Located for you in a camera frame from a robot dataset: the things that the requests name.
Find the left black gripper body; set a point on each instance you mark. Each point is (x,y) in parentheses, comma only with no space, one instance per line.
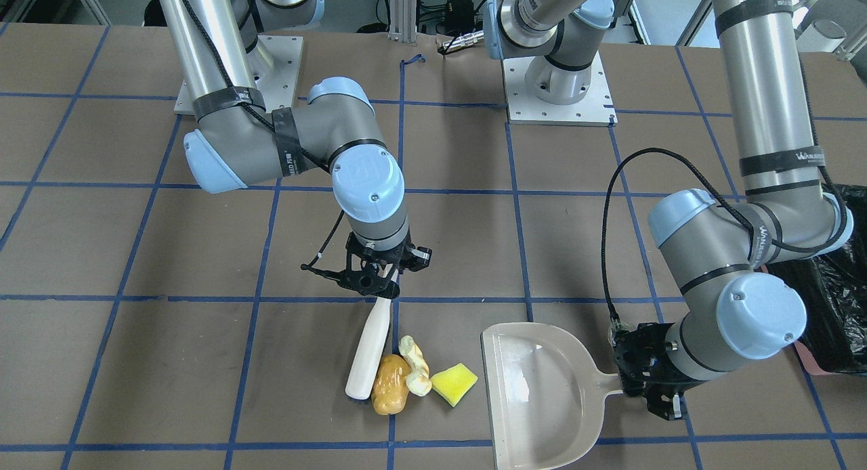
(652,370)

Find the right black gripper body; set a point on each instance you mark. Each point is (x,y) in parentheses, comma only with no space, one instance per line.
(416,256)

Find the beige plastic dustpan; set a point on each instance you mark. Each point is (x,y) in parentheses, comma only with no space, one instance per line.
(545,393)

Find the beige hand brush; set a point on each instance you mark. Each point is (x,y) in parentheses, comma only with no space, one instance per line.
(372,341)

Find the orange bread roll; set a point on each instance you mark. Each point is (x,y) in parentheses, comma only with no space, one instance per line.
(390,391)

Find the yellow green sponge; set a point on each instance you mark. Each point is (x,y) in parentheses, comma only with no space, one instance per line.
(454,383)

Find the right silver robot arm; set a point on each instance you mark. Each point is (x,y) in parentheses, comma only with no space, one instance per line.
(241,141)

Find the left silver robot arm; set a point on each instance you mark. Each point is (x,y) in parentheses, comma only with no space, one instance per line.
(715,249)

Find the black lined trash bin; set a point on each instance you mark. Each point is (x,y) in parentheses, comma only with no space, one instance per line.
(833,288)

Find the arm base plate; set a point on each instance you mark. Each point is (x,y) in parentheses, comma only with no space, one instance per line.
(538,93)
(274,63)

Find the aluminium frame post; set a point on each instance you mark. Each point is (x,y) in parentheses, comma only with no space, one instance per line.
(403,21)

